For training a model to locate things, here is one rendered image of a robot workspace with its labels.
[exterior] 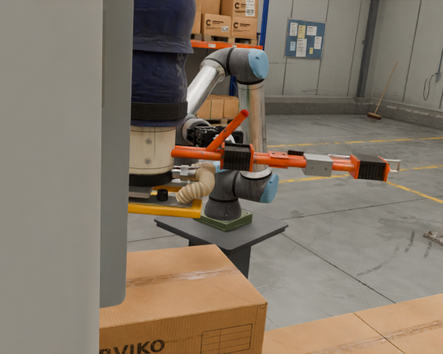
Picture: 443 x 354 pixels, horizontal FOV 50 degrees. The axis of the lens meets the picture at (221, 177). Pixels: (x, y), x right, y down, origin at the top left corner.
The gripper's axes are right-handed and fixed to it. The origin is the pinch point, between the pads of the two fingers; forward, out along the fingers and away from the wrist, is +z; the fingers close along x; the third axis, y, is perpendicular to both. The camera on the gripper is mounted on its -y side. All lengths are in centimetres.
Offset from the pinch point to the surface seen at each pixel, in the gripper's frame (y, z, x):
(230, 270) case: -2.1, 0.4, -39.3
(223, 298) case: 7.3, 14.9, -39.3
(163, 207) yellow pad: 26.3, 14.7, -11.0
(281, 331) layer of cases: -38, -17, -80
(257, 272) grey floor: -113, -156, -134
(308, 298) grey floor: -128, -111, -134
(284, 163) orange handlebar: -4.9, 18.4, -0.1
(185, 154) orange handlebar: 18.1, 7.1, 0.1
